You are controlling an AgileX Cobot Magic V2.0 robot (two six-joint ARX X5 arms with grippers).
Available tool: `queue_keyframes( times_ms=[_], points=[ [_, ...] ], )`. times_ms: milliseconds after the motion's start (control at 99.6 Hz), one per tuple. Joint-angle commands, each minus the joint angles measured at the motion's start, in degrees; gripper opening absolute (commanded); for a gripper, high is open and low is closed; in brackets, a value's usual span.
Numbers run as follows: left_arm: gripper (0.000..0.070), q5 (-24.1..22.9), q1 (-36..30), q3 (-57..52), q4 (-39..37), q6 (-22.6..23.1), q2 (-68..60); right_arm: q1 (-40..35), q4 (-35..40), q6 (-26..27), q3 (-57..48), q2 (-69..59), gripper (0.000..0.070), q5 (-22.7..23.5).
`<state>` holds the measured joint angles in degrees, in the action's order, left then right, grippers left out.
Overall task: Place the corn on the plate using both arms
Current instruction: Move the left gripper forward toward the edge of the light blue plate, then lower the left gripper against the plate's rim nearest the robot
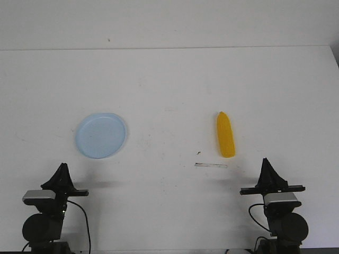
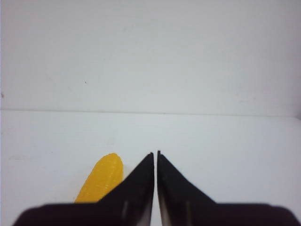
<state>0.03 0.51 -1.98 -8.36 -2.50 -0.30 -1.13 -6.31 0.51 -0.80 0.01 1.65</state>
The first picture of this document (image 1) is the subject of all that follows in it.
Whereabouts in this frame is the horizontal clear tape strip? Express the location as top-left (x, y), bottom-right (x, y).
top-left (194, 162), bottom-right (228, 168)

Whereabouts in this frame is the light blue round plate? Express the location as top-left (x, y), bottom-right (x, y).
top-left (75, 113), bottom-right (127, 159)

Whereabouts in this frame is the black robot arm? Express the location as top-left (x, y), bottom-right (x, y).
top-left (22, 163), bottom-right (92, 253)
top-left (239, 158), bottom-right (309, 253)

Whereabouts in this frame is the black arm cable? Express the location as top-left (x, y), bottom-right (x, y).
top-left (248, 203), bottom-right (271, 233)
top-left (66, 200), bottom-right (92, 253)

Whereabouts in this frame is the yellow corn cob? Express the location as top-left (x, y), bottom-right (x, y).
top-left (217, 112), bottom-right (236, 158)

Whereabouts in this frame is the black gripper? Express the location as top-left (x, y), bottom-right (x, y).
top-left (239, 158), bottom-right (305, 196)
top-left (40, 163), bottom-right (89, 212)

